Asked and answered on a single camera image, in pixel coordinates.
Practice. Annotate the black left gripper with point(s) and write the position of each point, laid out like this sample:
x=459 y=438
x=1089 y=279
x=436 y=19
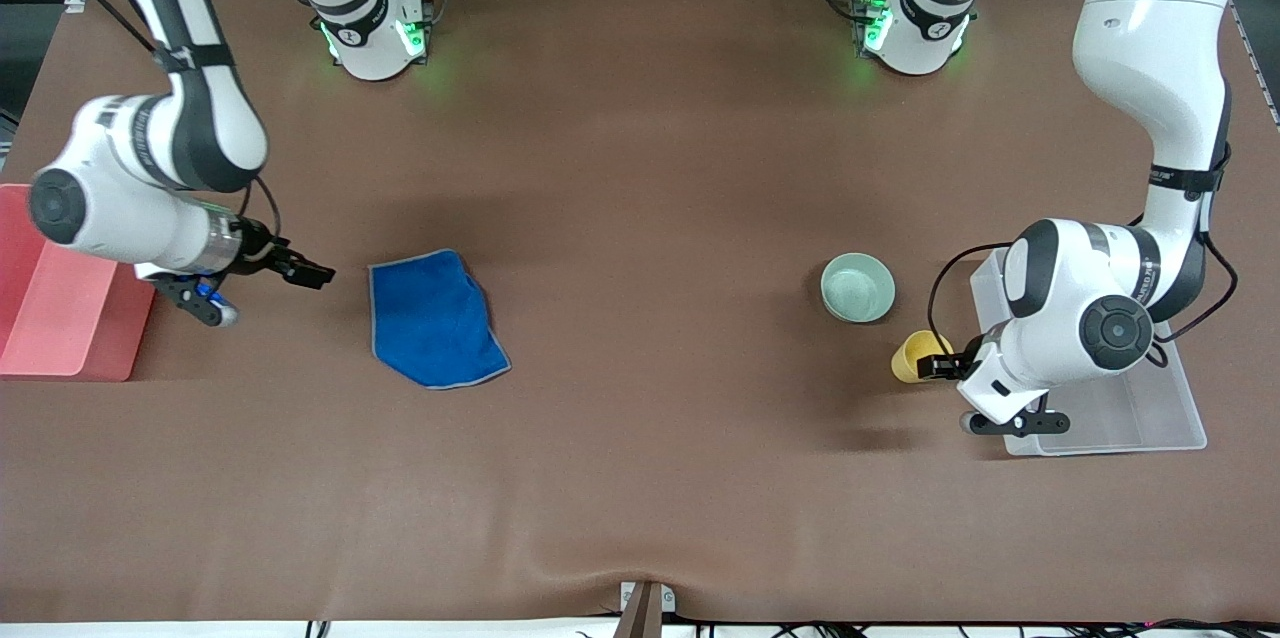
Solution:
x=944 y=367

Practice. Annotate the clear plastic bin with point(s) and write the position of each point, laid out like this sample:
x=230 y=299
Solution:
x=1180 y=418

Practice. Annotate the mount post with grey plate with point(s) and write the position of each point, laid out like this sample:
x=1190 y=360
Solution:
x=642 y=618

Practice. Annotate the yellow cup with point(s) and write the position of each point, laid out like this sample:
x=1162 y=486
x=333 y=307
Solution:
x=908 y=356

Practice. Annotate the blue microfibre cloth grey edge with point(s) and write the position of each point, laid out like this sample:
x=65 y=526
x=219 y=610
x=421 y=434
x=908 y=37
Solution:
x=435 y=323

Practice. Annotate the brown table cover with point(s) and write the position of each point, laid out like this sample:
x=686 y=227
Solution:
x=640 y=168

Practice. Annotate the pink plastic bin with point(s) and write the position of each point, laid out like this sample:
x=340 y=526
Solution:
x=60 y=338

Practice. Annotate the pale green bowl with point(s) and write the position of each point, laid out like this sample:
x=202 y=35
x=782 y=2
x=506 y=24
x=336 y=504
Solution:
x=858 y=288

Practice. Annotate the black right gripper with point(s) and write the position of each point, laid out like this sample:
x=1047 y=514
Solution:
x=263 y=250

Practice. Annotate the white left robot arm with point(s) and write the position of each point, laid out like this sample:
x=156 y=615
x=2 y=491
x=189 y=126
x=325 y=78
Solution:
x=1150 y=18

